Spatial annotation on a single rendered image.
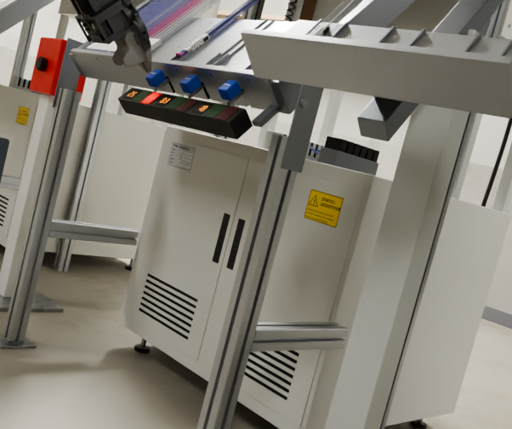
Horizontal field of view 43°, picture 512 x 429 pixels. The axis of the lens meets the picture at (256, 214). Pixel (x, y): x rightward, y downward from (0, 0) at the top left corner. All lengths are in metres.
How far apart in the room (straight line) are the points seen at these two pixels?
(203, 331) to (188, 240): 0.23
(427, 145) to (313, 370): 0.60
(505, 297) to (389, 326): 3.27
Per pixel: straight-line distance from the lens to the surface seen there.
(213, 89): 1.22
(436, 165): 0.94
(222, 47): 1.31
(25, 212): 2.04
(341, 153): 1.46
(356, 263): 1.33
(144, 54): 1.27
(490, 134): 4.33
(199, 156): 1.67
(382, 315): 0.96
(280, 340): 1.18
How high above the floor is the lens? 0.60
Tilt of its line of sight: 5 degrees down
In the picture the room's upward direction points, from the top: 15 degrees clockwise
